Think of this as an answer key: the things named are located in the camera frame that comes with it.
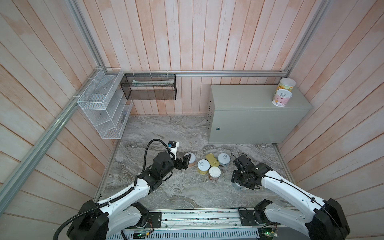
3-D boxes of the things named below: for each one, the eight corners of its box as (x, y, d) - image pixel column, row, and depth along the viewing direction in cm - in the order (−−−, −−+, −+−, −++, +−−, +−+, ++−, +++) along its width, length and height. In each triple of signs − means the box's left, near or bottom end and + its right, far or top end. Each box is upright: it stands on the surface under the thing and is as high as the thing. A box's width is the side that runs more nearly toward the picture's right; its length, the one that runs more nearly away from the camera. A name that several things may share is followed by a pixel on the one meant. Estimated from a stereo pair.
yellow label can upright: (197, 174, 90) (197, 170, 86) (197, 163, 95) (197, 159, 91) (209, 174, 90) (210, 170, 86) (208, 163, 95) (209, 159, 91)
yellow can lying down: (211, 170, 93) (213, 166, 88) (205, 158, 98) (206, 154, 94) (218, 167, 94) (219, 164, 90) (211, 156, 99) (212, 152, 95)
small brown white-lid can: (208, 181, 88) (209, 177, 83) (207, 170, 92) (208, 166, 87) (220, 181, 88) (221, 177, 83) (218, 170, 92) (220, 166, 87)
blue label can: (218, 167, 93) (219, 164, 89) (216, 157, 98) (218, 153, 94) (229, 167, 93) (231, 164, 89) (227, 157, 98) (229, 153, 94)
